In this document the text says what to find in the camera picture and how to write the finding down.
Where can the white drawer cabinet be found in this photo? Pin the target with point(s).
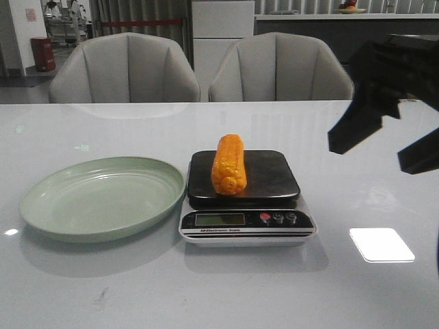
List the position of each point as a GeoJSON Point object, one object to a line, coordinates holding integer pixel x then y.
{"type": "Point", "coordinates": [215, 26]}

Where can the red barrier tape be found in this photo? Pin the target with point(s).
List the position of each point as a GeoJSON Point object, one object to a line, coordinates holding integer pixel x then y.
{"type": "Point", "coordinates": [142, 23]}

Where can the fruit bowl on counter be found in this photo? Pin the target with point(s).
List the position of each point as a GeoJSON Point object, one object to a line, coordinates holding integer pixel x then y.
{"type": "Point", "coordinates": [349, 7]}

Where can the grey upholstered chair left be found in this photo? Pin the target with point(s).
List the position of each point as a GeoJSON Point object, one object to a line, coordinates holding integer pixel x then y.
{"type": "Point", "coordinates": [125, 68]}

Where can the red trash bin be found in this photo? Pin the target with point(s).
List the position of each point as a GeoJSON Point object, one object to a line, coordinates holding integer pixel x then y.
{"type": "Point", "coordinates": [43, 54]}

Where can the black electronic kitchen scale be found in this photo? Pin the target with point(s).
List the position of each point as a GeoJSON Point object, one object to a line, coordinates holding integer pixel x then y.
{"type": "Point", "coordinates": [270, 211]}

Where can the orange corn cob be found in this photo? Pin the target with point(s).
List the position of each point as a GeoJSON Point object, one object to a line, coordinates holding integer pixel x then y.
{"type": "Point", "coordinates": [228, 174]}

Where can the grey upholstered chair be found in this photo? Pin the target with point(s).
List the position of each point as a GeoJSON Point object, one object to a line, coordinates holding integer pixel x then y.
{"type": "Point", "coordinates": [125, 68]}
{"type": "Point", "coordinates": [280, 67]}

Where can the dark grey counter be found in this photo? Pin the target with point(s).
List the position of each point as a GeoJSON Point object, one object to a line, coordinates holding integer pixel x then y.
{"type": "Point", "coordinates": [346, 33]}

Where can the light green round plate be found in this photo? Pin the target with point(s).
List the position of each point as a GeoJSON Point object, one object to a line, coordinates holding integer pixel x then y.
{"type": "Point", "coordinates": [103, 200]}

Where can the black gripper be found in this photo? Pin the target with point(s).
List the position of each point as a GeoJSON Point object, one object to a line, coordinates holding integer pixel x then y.
{"type": "Point", "coordinates": [383, 74]}

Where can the pink paper wall notice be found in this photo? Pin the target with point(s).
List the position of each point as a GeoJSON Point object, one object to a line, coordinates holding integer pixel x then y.
{"type": "Point", "coordinates": [30, 15]}

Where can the grey upholstered chair right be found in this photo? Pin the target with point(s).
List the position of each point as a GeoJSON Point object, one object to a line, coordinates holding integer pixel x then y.
{"type": "Point", "coordinates": [280, 67]}

